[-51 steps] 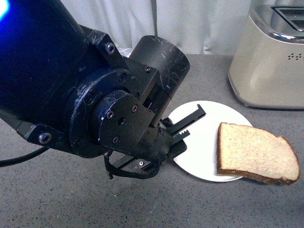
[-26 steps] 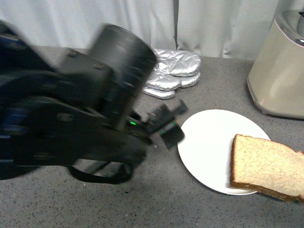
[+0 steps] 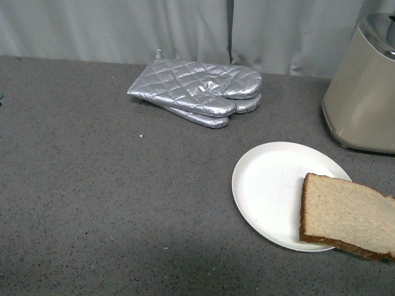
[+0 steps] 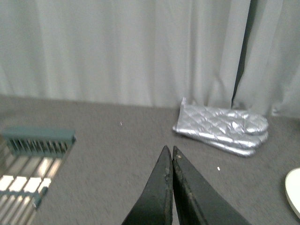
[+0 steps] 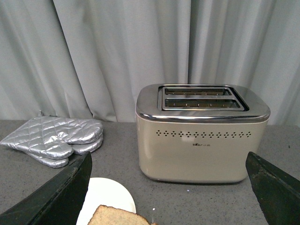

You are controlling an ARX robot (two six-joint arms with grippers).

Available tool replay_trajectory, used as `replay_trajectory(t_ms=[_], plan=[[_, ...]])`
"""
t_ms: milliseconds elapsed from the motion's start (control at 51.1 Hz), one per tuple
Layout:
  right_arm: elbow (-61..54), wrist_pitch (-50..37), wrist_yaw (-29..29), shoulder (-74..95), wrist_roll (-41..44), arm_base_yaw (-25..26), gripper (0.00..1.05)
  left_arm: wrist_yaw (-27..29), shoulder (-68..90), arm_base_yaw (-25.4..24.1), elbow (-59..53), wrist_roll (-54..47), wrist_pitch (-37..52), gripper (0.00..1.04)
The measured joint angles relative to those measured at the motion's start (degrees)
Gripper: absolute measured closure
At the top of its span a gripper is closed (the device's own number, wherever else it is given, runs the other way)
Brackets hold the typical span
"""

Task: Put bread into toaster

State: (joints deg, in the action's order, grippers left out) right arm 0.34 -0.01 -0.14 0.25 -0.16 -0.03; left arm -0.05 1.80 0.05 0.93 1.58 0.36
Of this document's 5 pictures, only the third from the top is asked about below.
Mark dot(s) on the brown bread slice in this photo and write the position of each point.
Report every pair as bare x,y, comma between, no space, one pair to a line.
348,216

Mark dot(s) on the lower silver oven mitt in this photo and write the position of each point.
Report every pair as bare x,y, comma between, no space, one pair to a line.
216,118

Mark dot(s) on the left grey curtain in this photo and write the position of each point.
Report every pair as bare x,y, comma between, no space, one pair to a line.
116,31

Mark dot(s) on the upper silver oven mitt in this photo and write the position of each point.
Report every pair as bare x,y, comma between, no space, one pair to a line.
213,90

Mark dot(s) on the silver oven mitt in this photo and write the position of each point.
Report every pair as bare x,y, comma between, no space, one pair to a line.
213,90
216,118

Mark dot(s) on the right grey curtain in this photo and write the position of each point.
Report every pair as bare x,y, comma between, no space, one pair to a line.
302,38

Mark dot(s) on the white round plate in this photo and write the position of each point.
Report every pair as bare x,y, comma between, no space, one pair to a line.
267,186

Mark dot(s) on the grey curtain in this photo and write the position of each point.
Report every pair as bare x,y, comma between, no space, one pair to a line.
302,38
116,31

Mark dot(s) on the beige toaster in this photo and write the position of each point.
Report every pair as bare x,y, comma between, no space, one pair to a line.
358,105

